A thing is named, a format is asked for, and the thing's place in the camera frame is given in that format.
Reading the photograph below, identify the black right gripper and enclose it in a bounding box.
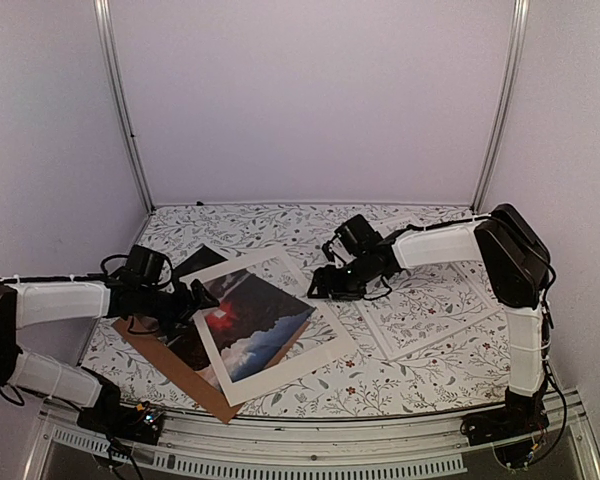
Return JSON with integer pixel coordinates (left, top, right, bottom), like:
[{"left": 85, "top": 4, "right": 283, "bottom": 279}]
[{"left": 307, "top": 254, "right": 374, "bottom": 300}]

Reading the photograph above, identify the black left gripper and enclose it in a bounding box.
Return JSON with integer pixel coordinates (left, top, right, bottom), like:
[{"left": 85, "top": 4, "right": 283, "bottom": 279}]
[{"left": 138, "top": 278, "right": 219, "bottom": 340}]

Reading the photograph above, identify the white mat board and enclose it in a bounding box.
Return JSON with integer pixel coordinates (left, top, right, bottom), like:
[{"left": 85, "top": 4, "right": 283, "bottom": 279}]
[{"left": 171, "top": 246, "right": 356, "bottom": 406}]

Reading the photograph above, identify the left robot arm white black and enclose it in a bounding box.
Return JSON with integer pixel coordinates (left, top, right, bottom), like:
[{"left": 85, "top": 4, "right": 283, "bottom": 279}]
[{"left": 0, "top": 245, "right": 219, "bottom": 437}]

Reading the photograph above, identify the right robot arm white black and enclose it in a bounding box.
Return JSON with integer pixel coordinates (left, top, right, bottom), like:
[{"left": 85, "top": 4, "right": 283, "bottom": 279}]
[{"left": 307, "top": 204, "right": 556, "bottom": 443}]

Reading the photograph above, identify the dark red blue photo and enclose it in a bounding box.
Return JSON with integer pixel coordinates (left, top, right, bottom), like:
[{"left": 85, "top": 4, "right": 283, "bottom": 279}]
[{"left": 141, "top": 269, "right": 315, "bottom": 389}]

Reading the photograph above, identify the brown cardboard backing board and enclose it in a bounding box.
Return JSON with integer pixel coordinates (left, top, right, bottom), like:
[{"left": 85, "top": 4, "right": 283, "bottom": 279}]
[{"left": 111, "top": 317, "right": 311, "bottom": 426}]

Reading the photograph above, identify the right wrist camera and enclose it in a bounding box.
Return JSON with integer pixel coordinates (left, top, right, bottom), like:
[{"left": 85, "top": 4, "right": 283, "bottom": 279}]
[{"left": 335, "top": 214, "right": 382, "bottom": 257}]

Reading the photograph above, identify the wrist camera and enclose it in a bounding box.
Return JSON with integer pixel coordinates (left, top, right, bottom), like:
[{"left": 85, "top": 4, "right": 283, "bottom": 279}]
[
  {"left": 335, "top": 214, "right": 382, "bottom": 257},
  {"left": 120, "top": 245, "right": 168, "bottom": 286}
]

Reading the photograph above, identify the white picture frame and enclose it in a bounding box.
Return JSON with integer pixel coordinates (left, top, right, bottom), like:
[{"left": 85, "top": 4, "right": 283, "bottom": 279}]
[{"left": 329, "top": 213, "right": 502, "bottom": 360}]

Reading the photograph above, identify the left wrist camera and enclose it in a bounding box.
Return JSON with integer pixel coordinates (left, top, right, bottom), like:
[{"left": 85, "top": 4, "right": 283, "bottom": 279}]
[{"left": 120, "top": 245, "right": 168, "bottom": 286}]

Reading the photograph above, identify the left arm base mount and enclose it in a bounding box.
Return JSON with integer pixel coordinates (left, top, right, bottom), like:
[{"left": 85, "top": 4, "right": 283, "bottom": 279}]
[{"left": 77, "top": 369, "right": 164, "bottom": 446}]

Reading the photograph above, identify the aluminium front rail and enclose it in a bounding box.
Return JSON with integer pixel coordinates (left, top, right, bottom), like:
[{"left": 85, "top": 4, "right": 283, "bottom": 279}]
[{"left": 25, "top": 390, "right": 600, "bottom": 479}]

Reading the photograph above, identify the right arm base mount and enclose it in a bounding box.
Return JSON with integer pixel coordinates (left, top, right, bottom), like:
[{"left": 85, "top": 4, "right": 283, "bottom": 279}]
[{"left": 459, "top": 390, "right": 568, "bottom": 470}]

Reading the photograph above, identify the left aluminium corner post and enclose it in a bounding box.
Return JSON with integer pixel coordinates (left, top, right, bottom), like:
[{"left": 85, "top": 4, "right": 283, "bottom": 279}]
[{"left": 93, "top": 0, "right": 155, "bottom": 215}]

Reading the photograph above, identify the aluminium corner post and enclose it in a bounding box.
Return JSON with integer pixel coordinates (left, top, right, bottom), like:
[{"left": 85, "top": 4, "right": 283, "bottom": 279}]
[
  {"left": 93, "top": 0, "right": 155, "bottom": 215},
  {"left": 470, "top": 0, "right": 530, "bottom": 213}
]

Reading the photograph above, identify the right aluminium corner post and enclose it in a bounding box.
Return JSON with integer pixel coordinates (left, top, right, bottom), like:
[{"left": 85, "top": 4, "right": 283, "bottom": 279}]
[{"left": 470, "top": 0, "right": 530, "bottom": 213}]

